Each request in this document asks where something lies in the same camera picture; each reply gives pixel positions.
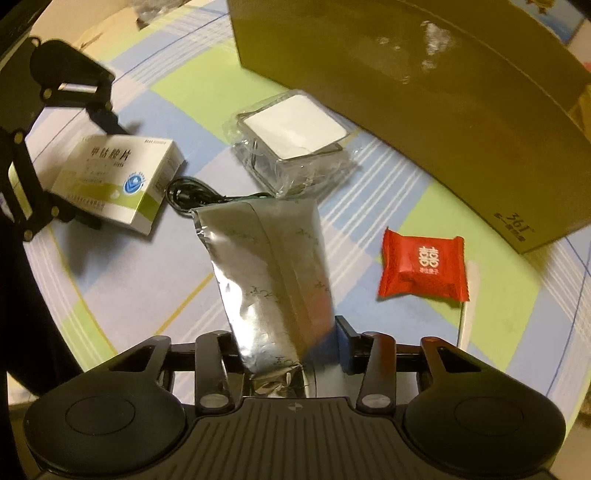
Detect silver foil bag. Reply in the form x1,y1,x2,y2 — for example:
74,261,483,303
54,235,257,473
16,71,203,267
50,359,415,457
190,198,335,398

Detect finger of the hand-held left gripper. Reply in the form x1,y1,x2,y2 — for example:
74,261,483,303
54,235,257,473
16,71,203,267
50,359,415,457
0,130,103,244
28,39,141,137

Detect beige flat stick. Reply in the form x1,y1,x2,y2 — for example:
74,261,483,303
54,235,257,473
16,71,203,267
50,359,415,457
456,261,482,348

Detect brown cardboard box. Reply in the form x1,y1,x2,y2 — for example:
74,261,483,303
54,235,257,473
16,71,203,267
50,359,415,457
226,0,591,256

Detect blue milk carton box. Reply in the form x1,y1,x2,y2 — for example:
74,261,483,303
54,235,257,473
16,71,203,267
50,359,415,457
531,0,588,45

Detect black cable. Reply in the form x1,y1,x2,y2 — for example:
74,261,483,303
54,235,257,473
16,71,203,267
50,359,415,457
165,178,273,214

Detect red candy packet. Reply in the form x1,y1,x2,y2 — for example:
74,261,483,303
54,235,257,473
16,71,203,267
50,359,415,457
376,227,469,304

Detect clear plastic package white insert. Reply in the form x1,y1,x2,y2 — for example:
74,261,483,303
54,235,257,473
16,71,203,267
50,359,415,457
224,90,362,200

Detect plaid cloth covered desktop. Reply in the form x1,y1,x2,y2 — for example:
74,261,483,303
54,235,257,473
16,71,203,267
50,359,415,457
23,0,591,416

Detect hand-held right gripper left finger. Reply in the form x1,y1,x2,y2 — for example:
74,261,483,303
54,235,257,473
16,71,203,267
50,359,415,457
99,331,242,415

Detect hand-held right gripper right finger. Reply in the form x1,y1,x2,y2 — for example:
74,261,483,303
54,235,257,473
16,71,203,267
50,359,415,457
335,316,486,413

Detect white green medicine box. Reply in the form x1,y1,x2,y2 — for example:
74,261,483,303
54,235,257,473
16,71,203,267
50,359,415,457
51,135,186,237

